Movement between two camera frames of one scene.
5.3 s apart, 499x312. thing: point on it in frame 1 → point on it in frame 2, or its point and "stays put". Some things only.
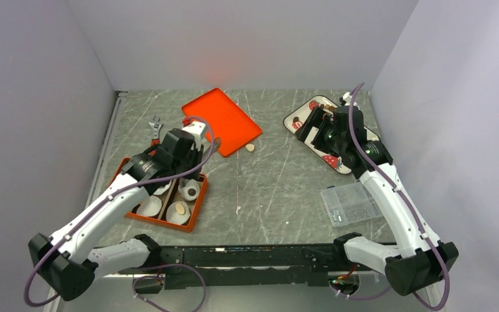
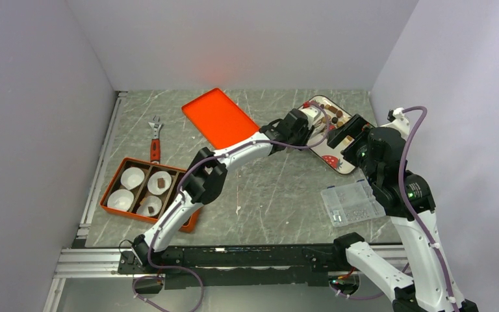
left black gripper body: x=192 y=160 → x=303 y=138
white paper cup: x=151 y=207 stays put
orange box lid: x=232 y=126 stays put
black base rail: x=237 y=266 stays put
